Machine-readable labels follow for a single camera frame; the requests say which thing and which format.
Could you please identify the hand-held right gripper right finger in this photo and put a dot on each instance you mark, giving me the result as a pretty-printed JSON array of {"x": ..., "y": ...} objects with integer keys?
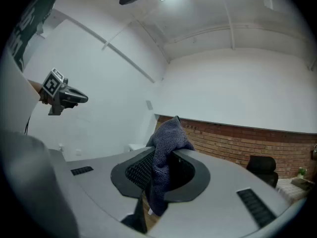
[{"x": 223, "y": 195}]

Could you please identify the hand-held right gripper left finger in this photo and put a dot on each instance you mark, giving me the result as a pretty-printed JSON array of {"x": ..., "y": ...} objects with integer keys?
[{"x": 99, "y": 182}]

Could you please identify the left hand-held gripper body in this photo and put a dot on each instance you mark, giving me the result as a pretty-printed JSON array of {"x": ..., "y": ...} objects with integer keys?
[{"x": 53, "y": 83}]

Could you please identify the dark blue cloth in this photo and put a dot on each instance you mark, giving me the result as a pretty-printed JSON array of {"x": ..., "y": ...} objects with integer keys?
[{"x": 166, "y": 142}]

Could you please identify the person's left forearm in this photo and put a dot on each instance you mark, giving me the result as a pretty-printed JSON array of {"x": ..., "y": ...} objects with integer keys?
[{"x": 34, "y": 88}]

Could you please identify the person's left hand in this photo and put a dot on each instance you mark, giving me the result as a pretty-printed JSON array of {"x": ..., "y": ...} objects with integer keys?
[{"x": 46, "y": 98}]

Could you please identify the black office chair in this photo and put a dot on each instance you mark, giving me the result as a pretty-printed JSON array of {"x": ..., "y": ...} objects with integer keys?
[{"x": 262, "y": 167}]

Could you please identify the person's green shirt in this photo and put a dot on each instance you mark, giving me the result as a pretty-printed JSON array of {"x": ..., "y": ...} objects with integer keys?
[{"x": 27, "y": 21}]

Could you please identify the small potted plant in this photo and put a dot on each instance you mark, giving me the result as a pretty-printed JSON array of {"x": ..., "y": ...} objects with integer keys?
[{"x": 302, "y": 172}]

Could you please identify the white wall socket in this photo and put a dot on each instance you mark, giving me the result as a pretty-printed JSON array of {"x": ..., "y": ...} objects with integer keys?
[
  {"x": 78, "y": 152},
  {"x": 61, "y": 147}
]

